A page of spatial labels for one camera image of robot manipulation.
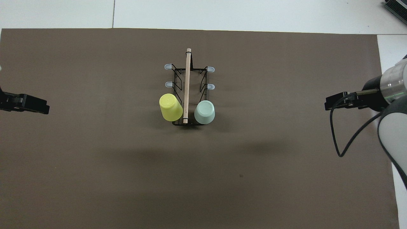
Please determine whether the yellow plastic cup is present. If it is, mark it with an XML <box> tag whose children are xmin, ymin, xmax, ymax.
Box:
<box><xmin>159</xmin><ymin>93</ymin><xmax>184</xmax><ymax>122</ymax></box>

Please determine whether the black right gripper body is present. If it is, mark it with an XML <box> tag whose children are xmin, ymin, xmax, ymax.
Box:
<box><xmin>349</xmin><ymin>75</ymin><xmax>389</xmax><ymax>112</ymax></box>

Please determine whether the black wire cup rack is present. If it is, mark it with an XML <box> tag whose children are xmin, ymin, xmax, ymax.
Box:
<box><xmin>164</xmin><ymin>48</ymin><xmax>215</xmax><ymax>126</ymax></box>

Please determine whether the grey ribbed device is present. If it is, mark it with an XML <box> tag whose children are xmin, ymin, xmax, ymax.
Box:
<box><xmin>383</xmin><ymin>0</ymin><xmax>407</xmax><ymax>17</ymax></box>

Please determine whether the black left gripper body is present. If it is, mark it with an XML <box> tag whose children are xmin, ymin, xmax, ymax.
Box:
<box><xmin>0</xmin><ymin>87</ymin><xmax>20</xmax><ymax>112</ymax></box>

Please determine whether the pale green plastic cup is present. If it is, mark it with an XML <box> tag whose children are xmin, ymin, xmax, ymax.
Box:
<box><xmin>194</xmin><ymin>100</ymin><xmax>216</xmax><ymax>124</ymax></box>

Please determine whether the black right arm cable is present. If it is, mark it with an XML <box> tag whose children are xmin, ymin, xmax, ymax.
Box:
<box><xmin>330</xmin><ymin>90</ymin><xmax>383</xmax><ymax>158</ymax></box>

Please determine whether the brown table mat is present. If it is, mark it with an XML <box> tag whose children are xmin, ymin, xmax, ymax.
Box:
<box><xmin>0</xmin><ymin>28</ymin><xmax>400</xmax><ymax>229</ymax></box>

